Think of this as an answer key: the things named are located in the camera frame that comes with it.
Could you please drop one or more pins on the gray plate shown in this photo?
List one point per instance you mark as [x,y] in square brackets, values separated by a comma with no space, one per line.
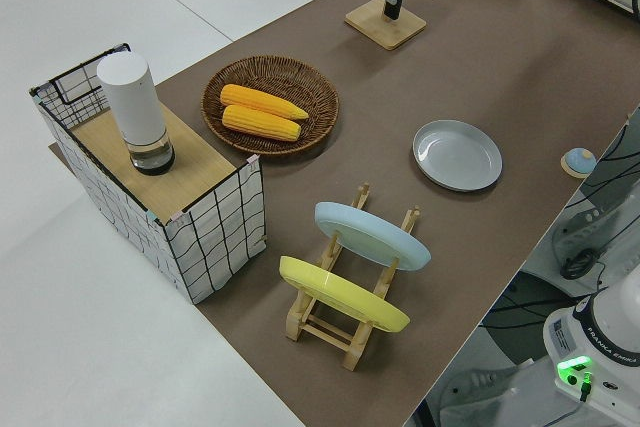
[457,157]

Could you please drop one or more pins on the light blue plate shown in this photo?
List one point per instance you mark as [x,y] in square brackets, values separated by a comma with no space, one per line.
[372,239]

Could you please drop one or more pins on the yellow plate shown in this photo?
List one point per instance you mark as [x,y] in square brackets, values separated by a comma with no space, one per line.
[340,294]

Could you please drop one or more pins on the wooden plate rack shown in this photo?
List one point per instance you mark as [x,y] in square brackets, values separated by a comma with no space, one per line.
[325,332]

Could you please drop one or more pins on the brown wicker basket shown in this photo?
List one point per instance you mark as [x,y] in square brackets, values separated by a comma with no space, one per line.
[320,97]

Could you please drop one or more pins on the yellow corn cob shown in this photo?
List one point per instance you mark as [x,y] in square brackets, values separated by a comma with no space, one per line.
[260,99]
[260,123]

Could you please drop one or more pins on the brown table mat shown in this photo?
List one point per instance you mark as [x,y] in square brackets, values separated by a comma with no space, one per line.
[375,172]

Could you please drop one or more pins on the blue bell on wooden base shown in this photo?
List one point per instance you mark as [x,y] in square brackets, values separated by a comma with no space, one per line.
[578,161]

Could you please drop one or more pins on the wooden board lid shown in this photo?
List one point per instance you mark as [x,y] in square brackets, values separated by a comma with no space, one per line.
[190,167]

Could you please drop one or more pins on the white cylinder with glass base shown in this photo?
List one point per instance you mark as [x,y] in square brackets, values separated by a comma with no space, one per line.
[132,97]

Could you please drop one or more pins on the gray sneaker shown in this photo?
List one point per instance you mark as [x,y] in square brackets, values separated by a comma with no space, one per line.
[480,387]

